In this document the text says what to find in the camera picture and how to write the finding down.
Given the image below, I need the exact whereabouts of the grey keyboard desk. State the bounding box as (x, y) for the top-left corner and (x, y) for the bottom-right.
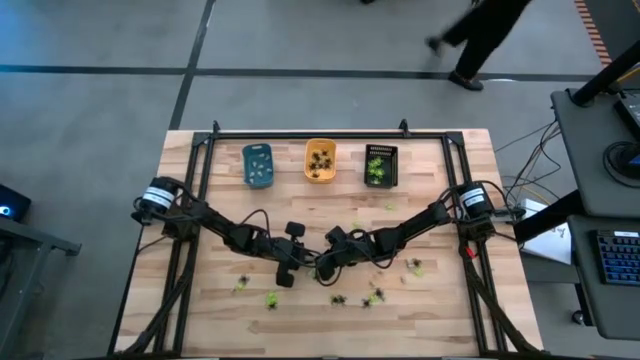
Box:
(567, 214), (640, 342)

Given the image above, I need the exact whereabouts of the black slotted plastic basket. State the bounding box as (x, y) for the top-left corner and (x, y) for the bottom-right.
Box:
(363, 144), (400, 189)

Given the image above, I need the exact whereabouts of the yellow plastic bin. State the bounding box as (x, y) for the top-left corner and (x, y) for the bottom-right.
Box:
(303, 138), (338, 184)

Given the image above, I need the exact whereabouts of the black box with blue light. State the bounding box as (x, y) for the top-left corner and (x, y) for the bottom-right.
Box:
(0, 183), (32, 224)

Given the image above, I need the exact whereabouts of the large grey desk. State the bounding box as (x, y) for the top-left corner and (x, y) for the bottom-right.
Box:
(550, 88), (640, 219)

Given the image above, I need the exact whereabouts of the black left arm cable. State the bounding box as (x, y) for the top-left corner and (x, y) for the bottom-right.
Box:
(238, 207), (321, 269)

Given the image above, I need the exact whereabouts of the black diagonal desk beam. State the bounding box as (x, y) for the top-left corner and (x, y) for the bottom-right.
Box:
(512, 189), (584, 245)

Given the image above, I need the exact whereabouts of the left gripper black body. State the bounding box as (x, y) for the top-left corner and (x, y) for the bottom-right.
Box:
(272, 221), (307, 290)

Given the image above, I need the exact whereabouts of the black laptop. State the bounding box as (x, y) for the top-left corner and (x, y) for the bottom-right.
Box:
(613, 89), (640, 141)

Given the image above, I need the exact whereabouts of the grey metal stand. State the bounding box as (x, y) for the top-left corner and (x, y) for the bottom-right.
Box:
(0, 214), (83, 359)

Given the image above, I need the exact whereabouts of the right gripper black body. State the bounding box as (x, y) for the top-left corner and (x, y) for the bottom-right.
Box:
(316, 225), (370, 282)

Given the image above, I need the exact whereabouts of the white paper sheet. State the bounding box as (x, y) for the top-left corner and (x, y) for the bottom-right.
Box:
(517, 198), (574, 266)

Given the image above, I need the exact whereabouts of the person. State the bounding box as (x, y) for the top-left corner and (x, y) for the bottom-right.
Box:
(424, 0), (534, 93)

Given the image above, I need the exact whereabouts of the grey cable connector box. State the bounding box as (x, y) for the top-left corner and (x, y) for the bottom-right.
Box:
(494, 205), (527, 225)

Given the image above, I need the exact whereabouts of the backlit black keyboard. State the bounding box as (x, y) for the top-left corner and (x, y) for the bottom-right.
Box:
(594, 229), (640, 287)

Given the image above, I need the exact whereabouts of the teal plastic bin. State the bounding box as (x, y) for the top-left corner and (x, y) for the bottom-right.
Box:
(241, 143), (275, 189)

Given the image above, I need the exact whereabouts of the black cable bundle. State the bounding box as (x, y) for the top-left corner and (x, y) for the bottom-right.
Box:
(494, 119), (564, 201)

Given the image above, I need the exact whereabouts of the black diagonal pole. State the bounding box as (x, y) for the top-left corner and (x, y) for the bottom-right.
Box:
(570, 38), (640, 107)

